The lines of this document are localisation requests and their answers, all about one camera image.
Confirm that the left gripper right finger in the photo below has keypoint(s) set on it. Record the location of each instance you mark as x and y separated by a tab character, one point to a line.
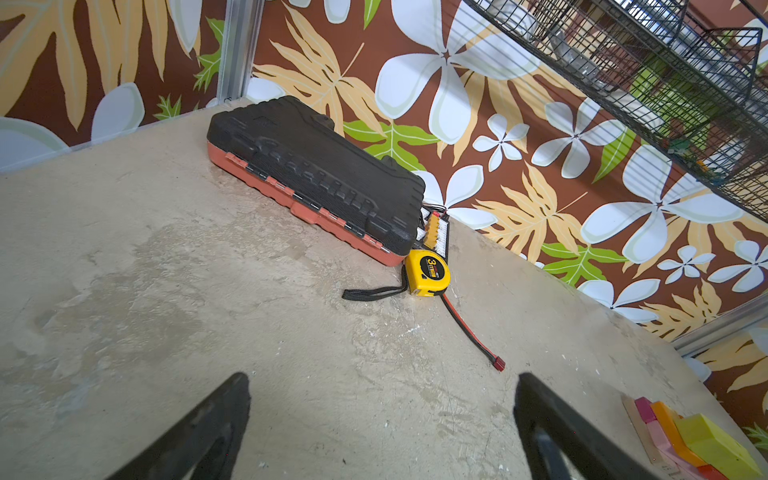
557	440

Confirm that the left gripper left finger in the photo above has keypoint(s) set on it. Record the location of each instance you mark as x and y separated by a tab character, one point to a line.
204	444

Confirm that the natural wood block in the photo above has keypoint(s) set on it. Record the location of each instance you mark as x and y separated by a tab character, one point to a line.
652	452

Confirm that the orange cylinder block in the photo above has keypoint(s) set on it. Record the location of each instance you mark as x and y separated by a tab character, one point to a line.
667	418

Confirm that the pink wood block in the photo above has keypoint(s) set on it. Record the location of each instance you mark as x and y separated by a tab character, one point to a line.
685	470

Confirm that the red wood block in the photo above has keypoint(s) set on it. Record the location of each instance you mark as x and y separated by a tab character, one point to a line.
708	472

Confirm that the yellow cube block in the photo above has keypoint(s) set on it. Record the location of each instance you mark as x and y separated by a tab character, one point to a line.
717	448

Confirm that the magenta wood block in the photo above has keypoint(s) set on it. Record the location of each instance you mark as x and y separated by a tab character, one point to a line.
645	410

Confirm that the yellow tape measure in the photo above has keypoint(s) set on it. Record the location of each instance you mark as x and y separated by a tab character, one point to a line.
427	273

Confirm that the black tool case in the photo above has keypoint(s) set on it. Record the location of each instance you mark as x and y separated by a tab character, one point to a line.
292	154

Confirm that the black wire basket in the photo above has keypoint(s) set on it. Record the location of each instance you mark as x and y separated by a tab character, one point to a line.
694	90

